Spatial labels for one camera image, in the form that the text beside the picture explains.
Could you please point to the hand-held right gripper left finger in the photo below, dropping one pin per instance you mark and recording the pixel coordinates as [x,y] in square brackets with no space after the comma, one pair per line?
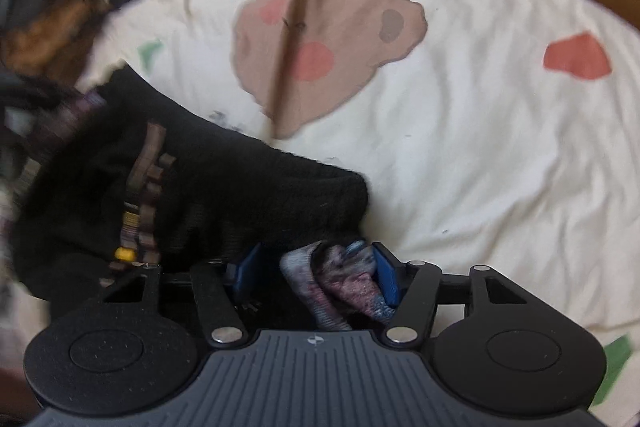
[247,272]

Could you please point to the brown garment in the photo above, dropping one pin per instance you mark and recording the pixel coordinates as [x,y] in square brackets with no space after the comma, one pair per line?
[50,32]

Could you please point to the cream bear print blanket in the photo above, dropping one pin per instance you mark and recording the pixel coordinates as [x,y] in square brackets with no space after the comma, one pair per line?
[475,157]

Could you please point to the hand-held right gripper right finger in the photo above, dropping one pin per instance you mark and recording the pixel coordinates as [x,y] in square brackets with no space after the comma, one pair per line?
[385,277]

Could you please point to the black shorts bear print trim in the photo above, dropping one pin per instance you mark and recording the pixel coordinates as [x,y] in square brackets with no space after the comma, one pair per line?
[225,187]

